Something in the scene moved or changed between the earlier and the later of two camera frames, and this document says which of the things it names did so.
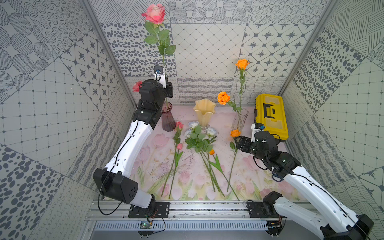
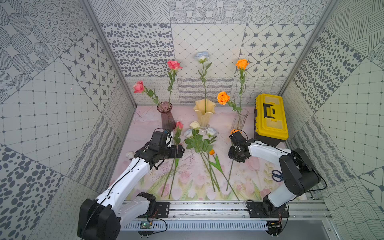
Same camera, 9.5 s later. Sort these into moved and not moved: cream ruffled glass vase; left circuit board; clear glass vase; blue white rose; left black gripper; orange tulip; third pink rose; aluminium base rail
Moved: blue white rose; left black gripper
Not moved: orange tulip; left circuit board; third pink rose; cream ruffled glass vase; clear glass vase; aluminium base rail
